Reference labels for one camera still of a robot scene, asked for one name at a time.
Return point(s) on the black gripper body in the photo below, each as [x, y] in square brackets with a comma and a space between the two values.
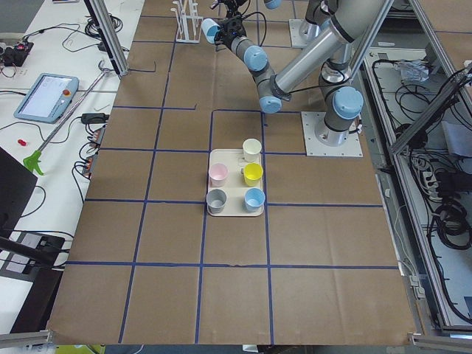
[234, 3]
[226, 32]

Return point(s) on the light blue cup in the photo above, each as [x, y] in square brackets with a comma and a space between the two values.
[210, 29]

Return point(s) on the white cup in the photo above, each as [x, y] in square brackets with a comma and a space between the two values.
[251, 149]

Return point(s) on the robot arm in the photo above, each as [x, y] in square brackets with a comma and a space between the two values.
[269, 4]
[337, 35]

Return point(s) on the pink cup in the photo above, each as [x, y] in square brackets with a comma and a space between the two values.
[218, 174]

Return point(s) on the yellow cup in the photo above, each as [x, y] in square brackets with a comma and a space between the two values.
[252, 174]

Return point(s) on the grey cup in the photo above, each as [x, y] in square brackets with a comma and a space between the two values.
[216, 201]

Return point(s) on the cream tray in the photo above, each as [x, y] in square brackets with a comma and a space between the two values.
[234, 187]

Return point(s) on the teach pendant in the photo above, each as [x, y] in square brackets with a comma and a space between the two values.
[48, 98]

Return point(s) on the green reacher grabber tool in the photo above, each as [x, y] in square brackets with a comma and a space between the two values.
[32, 162]

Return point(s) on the white wire cup rack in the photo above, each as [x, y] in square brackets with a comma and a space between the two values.
[188, 21]

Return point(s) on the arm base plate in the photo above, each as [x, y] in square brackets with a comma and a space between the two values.
[320, 141]
[302, 32]

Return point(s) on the aluminium frame post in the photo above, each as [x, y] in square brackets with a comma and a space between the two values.
[102, 20]

